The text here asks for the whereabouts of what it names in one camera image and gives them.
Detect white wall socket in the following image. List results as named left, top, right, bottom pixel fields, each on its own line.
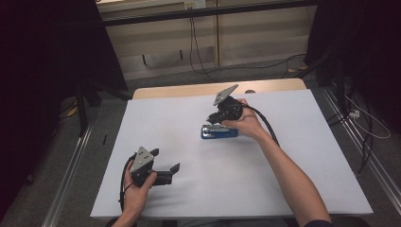
left=183, top=0, right=207, bottom=9

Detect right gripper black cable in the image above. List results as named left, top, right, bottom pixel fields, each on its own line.
left=241, top=103, right=281, bottom=148

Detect aluminium floor rail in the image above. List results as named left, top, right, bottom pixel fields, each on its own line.
left=319, top=85, right=401, bottom=207
left=42, top=121, right=95, bottom=227

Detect black floor cable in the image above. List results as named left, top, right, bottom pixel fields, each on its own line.
left=201, top=52, right=307, bottom=79

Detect person's grey clothing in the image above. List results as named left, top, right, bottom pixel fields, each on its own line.
left=176, top=218, right=288, bottom=227

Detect white floor cable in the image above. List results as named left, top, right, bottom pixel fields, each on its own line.
left=343, top=94, right=392, bottom=140

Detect black curtain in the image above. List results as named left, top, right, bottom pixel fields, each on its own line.
left=304, top=0, right=401, bottom=133
left=0, top=0, right=129, bottom=221

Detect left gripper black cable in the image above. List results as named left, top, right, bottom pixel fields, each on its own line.
left=118, top=154, right=137, bottom=213

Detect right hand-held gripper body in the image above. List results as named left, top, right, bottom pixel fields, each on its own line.
left=207, top=83, right=244, bottom=125

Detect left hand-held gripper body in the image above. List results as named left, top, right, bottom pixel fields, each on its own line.
left=130, top=146, right=174, bottom=188

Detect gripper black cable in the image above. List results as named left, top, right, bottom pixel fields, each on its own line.
left=241, top=103, right=281, bottom=148
left=118, top=154, right=137, bottom=213

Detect hanging black cable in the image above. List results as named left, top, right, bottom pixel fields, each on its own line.
left=188, top=16, right=218, bottom=83

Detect white table cover sheet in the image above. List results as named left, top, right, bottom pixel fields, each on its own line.
left=90, top=89, right=375, bottom=219

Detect person's left hand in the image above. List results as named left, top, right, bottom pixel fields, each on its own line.
left=121, top=159, right=158, bottom=218

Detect bundle of black floor cables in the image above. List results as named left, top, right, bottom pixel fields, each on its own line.
left=325, top=79, right=375, bottom=176

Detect black metal stand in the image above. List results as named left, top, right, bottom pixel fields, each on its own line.
left=75, top=79, right=131, bottom=137

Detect person's right hand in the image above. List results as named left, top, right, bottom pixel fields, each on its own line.
left=220, top=97, right=268, bottom=142

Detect blue stapler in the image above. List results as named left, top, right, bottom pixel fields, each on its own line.
left=200, top=124, right=239, bottom=140

